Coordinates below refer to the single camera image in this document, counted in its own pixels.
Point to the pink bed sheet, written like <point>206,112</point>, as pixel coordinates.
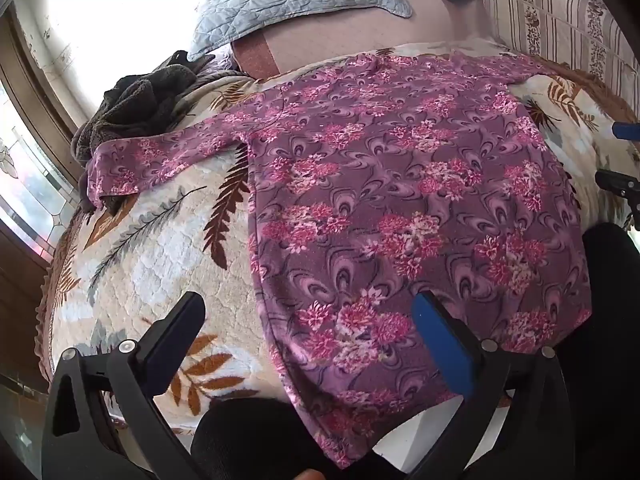
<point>350,35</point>

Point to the cream leaf-print blanket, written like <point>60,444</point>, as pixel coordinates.
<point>150,270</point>

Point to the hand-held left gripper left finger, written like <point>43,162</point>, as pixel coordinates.
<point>172,337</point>

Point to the stained glass window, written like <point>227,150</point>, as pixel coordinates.
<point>25,185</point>

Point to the striped floral cushion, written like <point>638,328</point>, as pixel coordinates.
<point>550,15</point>

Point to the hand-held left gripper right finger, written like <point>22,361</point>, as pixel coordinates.
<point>442,345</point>

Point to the grey quilted pillow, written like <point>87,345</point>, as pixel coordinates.
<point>300,5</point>

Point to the wooden window frame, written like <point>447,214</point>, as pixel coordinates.
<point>30,75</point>

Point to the dark grey cloth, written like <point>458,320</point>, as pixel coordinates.
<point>135,105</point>

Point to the purple floral shirt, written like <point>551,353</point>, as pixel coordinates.
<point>375,210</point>

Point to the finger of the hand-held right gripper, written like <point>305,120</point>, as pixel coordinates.
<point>627,130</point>
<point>617,182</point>

